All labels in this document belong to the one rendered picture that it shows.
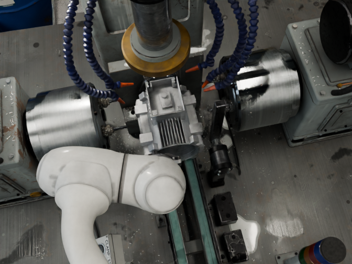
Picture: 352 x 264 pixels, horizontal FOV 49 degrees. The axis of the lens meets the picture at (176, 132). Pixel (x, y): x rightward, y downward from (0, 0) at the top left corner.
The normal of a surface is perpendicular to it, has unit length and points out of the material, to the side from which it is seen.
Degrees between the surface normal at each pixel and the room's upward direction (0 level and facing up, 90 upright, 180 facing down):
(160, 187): 23
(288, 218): 0
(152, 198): 33
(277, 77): 17
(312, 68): 0
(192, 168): 0
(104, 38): 90
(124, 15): 90
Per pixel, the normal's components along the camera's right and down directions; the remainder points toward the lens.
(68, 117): 0.02, -0.18
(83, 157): 0.15, -0.66
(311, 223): -0.03, -0.40
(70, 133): 0.10, 0.19
